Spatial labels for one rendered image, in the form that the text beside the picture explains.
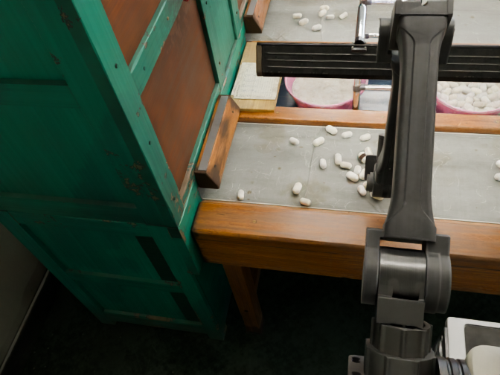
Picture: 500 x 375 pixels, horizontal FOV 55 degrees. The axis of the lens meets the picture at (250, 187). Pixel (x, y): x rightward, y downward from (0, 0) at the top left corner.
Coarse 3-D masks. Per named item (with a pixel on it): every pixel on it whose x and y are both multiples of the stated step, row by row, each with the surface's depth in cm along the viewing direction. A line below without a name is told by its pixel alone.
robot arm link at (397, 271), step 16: (384, 256) 59; (400, 256) 59; (416, 256) 59; (384, 272) 58; (400, 272) 58; (416, 272) 58; (384, 288) 58; (400, 288) 58; (416, 288) 57; (384, 304) 57; (400, 304) 57; (416, 304) 56; (384, 320) 57; (400, 320) 57; (416, 320) 56
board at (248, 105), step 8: (248, 48) 166; (248, 56) 164; (240, 64) 162; (280, 80) 155; (232, 96) 153; (240, 104) 150; (248, 104) 150; (256, 104) 149; (264, 104) 149; (272, 104) 148
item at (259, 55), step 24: (264, 48) 113; (288, 48) 112; (312, 48) 111; (336, 48) 110; (456, 48) 104; (480, 48) 103; (264, 72) 116; (288, 72) 114; (312, 72) 113; (336, 72) 112; (360, 72) 111; (384, 72) 109; (456, 72) 106; (480, 72) 105
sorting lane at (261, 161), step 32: (256, 128) 148; (288, 128) 147; (320, 128) 145; (352, 128) 143; (256, 160) 141; (288, 160) 139; (352, 160) 136; (448, 160) 132; (480, 160) 131; (224, 192) 135; (256, 192) 134; (288, 192) 132; (320, 192) 131; (352, 192) 130; (448, 192) 126; (480, 192) 125
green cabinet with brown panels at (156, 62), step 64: (0, 0) 73; (64, 0) 68; (128, 0) 87; (192, 0) 119; (0, 64) 84; (64, 64) 79; (128, 64) 89; (192, 64) 123; (0, 128) 100; (64, 128) 96; (128, 128) 89; (192, 128) 126; (0, 192) 123; (64, 192) 117; (128, 192) 109
